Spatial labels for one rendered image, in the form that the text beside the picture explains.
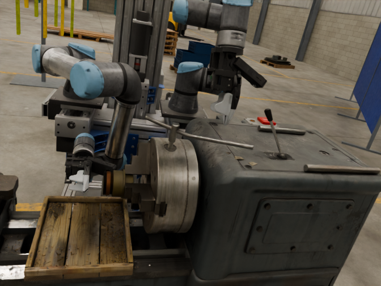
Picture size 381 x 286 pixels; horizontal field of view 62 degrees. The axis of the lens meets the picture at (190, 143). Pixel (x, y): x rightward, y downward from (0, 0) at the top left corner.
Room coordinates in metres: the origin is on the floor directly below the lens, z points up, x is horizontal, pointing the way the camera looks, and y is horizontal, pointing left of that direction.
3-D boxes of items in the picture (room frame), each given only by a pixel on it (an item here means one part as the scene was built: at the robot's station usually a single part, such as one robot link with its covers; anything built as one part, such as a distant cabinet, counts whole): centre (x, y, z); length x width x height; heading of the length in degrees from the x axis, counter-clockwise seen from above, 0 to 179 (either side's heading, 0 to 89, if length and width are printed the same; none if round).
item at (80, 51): (1.42, 0.56, 1.33); 0.13 x 0.12 x 0.14; 136
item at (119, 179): (0.87, 0.20, 1.08); 0.09 x 0.09 x 0.09; 19
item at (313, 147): (1.07, -0.31, 1.06); 0.59 x 0.48 x 0.39; 109
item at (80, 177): (0.84, 0.32, 1.09); 0.09 x 0.06 x 0.03; 19
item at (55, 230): (0.84, 0.29, 0.89); 0.36 x 0.30 x 0.04; 19
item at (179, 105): (1.53, 0.07, 1.21); 0.15 x 0.15 x 0.10
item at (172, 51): (10.44, 1.77, 0.36); 1.26 x 0.86 x 0.73; 122
